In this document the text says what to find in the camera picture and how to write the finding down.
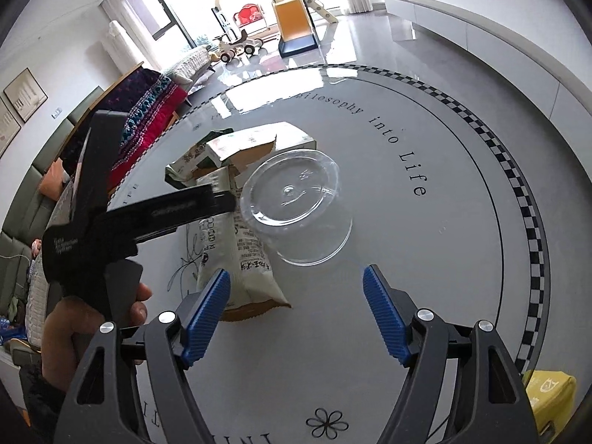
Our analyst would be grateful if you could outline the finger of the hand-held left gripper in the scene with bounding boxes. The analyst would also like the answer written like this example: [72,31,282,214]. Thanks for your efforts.
[104,184,238,260]

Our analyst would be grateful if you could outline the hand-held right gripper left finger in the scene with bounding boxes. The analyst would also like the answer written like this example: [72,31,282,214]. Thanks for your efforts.
[54,269,232,444]

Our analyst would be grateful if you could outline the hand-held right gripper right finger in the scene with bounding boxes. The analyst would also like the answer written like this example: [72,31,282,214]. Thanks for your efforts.
[362,265,540,444]

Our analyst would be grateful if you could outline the cream snack packet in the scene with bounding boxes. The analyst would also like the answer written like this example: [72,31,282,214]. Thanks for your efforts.
[185,166,293,323]

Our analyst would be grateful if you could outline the clear plastic cup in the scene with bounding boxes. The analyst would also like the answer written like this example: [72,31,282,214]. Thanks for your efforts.
[238,149,355,267]

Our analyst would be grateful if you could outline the person's left hand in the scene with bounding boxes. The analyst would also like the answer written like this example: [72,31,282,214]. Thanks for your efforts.
[41,281,153,393]

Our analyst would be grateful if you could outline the orange cushion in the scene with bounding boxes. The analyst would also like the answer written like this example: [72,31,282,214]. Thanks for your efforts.
[39,164,71,201]

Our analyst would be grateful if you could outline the green sofa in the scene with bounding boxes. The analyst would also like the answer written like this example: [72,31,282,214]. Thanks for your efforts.
[0,85,116,380]

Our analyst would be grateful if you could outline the white cardboard carton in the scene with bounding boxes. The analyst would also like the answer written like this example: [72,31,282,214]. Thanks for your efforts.
[206,121,319,175]

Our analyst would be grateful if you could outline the patterned navy red blanket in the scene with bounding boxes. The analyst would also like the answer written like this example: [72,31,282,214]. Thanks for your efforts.
[62,68,188,186]

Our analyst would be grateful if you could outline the white lace cushion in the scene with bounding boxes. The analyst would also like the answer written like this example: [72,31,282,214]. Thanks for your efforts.
[162,46,216,87]

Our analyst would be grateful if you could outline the white ride-on toy car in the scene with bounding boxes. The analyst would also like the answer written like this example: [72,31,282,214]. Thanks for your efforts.
[210,28,265,64]

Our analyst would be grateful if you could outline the yellow bag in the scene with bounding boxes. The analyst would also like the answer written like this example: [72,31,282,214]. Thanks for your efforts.
[522,370,578,444]

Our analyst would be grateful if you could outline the white curtain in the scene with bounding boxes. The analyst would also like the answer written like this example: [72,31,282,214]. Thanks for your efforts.
[99,0,145,64]

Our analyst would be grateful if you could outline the red children's chair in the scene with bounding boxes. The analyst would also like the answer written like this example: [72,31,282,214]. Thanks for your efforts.
[233,4,265,27]

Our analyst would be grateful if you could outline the children's wooden slide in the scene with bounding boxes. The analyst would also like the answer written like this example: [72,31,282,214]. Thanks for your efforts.
[266,0,339,59]

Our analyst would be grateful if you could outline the white low cabinet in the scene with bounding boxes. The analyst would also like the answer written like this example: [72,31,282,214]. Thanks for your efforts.
[386,0,592,122]

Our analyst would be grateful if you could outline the large framed wall picture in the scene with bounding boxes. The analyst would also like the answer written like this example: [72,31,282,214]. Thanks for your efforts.
[0,97,22,158]

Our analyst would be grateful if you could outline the small framed wall picture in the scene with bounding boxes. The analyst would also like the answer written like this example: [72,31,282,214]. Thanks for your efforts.
[4,68,48,124]

